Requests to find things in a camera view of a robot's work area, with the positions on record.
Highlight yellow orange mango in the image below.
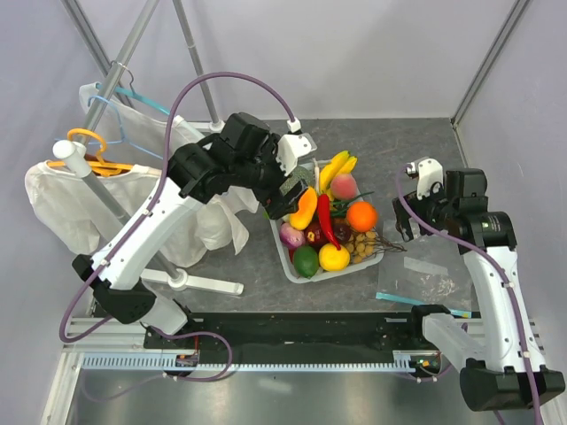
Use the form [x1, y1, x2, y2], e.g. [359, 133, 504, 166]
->
[289, 187, 318, 230]

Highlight purple onion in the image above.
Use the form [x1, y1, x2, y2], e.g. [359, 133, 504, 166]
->
[279, 222, 306, 250]

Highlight green lime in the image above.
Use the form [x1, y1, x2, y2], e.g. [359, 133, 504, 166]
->
[292, 245, 319, 278]

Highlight clear zip top bag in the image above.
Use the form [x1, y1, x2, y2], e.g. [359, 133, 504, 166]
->
[376, 220, 477, 315]

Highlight orange fruit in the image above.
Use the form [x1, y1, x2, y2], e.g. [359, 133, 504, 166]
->
[346, 201, 378, 233]

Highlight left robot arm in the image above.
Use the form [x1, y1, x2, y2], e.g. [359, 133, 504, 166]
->
[73, 112, 312, 348]

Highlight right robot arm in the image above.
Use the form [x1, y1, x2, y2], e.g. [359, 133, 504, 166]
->
[392, 158, 566, 424]

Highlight green netted melon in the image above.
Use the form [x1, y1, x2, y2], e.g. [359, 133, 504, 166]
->
[291, 166, 315, 187]

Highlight red chili pepper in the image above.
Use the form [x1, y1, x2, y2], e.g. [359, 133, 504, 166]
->
[317, 194, 340, 251]

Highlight green scallion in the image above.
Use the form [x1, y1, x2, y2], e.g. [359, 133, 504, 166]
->
[330, 191, 373, 218]

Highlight pink peach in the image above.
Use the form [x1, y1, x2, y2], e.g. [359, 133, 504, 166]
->
[330, 174, 358, 200]

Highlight dark purple passion fruit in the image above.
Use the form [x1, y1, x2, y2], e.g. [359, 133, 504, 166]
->
[332, 223, 352, 244]

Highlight yellow lemon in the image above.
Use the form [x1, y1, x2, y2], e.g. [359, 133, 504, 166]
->
[318, 243, 351, 272]

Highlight longan bunch with twigs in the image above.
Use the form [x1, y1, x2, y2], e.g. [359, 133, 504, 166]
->
[346, 230, 407, 265]

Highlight yellow banana bunch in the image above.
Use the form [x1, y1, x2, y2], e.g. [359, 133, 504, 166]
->
[319, 151, 358, 194]

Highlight orange clothes hanger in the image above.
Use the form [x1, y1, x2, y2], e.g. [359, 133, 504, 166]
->
[46, 127, 134, 178]

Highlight blue clothes hanger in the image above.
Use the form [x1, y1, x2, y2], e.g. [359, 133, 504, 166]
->
[86, 81, 172, 160]

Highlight metal clothes rack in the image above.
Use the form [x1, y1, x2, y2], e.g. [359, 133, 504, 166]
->
[51, 0, 245, 297]

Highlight white shirt on orange hanger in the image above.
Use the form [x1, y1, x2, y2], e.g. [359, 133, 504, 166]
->
[25, 162, 259, 268]

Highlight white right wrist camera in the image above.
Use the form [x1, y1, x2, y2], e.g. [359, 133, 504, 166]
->
[405, 158, 444, 200]

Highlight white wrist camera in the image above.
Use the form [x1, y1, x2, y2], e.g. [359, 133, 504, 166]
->
[405, 158, 444, 200]
[276, 118, 317, 176]

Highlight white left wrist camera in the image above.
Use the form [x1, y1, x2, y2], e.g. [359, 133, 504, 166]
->
[276, 118, 317, 176]

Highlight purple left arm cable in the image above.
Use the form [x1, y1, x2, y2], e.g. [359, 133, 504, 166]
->
[58, 71, 299, 395]

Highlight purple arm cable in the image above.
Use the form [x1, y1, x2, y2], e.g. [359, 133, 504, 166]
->
[58, 71, 299, 395]
[394, 164, 542, 425]

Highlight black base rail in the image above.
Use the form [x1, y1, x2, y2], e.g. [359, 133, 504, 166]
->
[92, 305, 484, 359]

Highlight light blue cable duct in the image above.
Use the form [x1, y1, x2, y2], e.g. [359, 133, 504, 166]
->
[82, 352, 423, 373]

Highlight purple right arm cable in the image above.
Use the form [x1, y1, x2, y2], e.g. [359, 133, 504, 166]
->
[394, 164, 542, 425]

